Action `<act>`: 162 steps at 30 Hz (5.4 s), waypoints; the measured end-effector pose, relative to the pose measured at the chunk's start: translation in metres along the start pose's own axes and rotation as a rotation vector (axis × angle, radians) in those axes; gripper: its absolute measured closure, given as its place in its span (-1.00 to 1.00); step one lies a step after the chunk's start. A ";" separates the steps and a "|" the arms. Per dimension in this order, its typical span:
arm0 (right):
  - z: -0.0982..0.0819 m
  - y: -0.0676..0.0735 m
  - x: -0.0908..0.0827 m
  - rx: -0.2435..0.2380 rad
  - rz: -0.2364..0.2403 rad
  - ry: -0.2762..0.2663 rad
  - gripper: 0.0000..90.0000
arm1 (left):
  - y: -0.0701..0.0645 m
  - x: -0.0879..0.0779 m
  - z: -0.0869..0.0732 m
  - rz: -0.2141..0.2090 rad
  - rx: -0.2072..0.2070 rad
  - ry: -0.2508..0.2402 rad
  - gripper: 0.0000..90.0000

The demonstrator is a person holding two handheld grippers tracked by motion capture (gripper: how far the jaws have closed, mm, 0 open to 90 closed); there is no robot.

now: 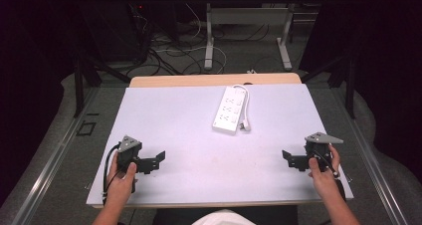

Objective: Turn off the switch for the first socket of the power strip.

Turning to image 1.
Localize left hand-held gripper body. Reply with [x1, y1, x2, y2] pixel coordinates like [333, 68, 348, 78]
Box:
[116, 134, 143, 173]

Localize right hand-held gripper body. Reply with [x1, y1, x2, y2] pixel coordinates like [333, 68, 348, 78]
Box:
[304, 131, 344, 173]

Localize person's right hand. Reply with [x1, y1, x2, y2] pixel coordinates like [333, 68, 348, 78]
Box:
[308, 144, 342, 199]

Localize person's left hand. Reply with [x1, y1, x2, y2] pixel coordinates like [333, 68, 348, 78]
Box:
[105, 150, 138, 207]

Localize white table mat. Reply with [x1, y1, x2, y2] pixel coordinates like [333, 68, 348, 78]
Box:
[86, 83, 354, 207]

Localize person's dark trousers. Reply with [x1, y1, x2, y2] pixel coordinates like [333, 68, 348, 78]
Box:
[152, 204, 300, 225]

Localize black metal stand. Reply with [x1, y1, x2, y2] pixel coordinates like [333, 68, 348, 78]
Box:
[300, 54, 357, 120]
[71, 49, 132, 118]

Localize white power strip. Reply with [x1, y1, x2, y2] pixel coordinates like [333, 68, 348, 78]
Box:
[212, 86, 249, 135]

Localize wooden table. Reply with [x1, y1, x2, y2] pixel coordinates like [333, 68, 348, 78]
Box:
[91, 72, 333, 210]

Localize person's white shirt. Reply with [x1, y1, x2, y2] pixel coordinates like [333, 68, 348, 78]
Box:
[191, 208, 257, 225]

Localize white desk with metal legs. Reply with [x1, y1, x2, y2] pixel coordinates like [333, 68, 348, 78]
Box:
[184, 0, 330, 72]

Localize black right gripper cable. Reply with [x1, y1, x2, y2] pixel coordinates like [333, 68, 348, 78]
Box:
[313, 148, 346, 199]

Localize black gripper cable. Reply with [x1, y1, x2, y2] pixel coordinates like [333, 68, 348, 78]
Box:
[102, 143, 121, 204]
[313, 148, 346, 199]

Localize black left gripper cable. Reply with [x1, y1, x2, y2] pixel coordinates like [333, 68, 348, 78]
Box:
[102, 143, 121, 204]

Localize aluminium rail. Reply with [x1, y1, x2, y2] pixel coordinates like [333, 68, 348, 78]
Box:
[326, 85, 407, 225]
[10, 85, 101, 225]

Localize white power strip cable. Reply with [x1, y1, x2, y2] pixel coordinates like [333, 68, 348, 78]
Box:
[232, 84, 253, 132]

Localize tangle of floor cables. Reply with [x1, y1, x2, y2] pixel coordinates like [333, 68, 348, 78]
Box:
[128, 2, 271, 77]

